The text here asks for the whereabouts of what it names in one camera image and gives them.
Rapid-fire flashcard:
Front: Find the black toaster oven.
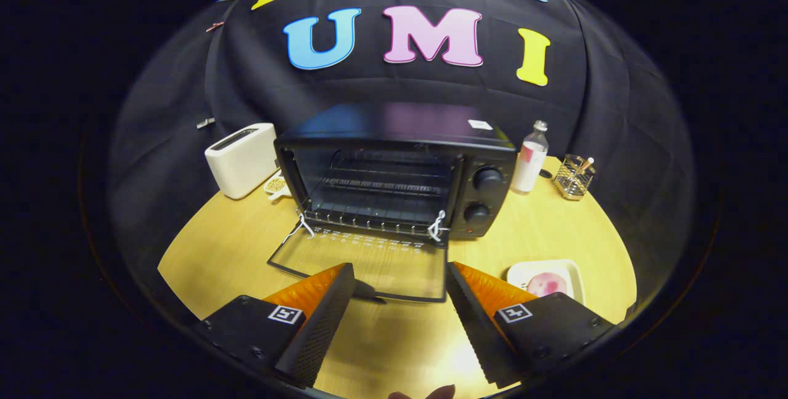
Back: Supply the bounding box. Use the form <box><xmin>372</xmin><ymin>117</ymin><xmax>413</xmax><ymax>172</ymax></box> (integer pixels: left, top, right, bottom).
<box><xmin>267</xmin><ymin>102</ymin><xmax>518</xmax><ymax>305</ymax></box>

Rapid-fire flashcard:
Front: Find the white toaster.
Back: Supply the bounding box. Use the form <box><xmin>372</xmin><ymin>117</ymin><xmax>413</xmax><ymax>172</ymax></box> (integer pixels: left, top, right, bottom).
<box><xmin>204</xmin><ymin>123</ymin><xmax>279</xmax><ymax>200</ymax></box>

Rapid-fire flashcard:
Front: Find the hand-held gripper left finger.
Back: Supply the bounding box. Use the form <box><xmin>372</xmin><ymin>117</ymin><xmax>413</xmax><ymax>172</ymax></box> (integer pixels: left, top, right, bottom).
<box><xmin>193</xmin><ymin>262</ymin><xmax>356</xmax><ymax>389</ymax></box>

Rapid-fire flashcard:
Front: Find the black backdrop cloth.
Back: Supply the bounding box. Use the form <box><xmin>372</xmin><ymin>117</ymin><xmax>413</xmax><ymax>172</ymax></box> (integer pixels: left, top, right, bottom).
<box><xmin>108</xmin><ymin>0</ymin><xmax>696</xmax><ymax>301</ymax></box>

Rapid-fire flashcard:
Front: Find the cream square plate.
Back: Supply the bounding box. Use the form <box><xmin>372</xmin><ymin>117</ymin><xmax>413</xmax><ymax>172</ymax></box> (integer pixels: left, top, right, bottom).
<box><xmin>507</xmin><ymin>259</ymin><xmax>585</xmax><ymax>306</ymax></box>

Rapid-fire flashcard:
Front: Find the metal wire holder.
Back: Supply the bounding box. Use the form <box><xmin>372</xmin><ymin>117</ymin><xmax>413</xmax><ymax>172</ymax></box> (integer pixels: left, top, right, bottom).
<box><xmin>552</xmin><ymin>153</ymin><xmax>597</xmax><ymax>201</ymax></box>

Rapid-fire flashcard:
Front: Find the clear bottle with pink label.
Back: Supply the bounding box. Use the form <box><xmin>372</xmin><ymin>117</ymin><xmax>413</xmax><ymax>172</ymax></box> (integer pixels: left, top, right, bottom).
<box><xmin>510</xmin><ymin>119</ymin><xmax>549</xmax><ymax>195</ymax></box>

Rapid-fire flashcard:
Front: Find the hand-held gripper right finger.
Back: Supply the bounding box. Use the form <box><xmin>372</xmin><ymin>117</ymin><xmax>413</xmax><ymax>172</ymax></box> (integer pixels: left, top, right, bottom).
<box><xmin>446</xmin><ymin>261</ymin><xmax>618</xmax><ymax>387</ymax></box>

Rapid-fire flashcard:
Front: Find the small white dish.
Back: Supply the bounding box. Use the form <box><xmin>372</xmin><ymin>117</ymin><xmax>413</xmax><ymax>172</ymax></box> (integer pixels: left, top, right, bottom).
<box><xmin>263</xmin><ymin>171</ymin><xmax>293</xmax><ymax>201</ymax></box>

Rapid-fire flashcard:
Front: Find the pink ham slice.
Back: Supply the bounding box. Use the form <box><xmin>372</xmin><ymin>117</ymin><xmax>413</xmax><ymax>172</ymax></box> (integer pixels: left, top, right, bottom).
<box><xmin>527</xmin><ymin>272</ymin><xmax>569</xmax><ymax>298</ymax></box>

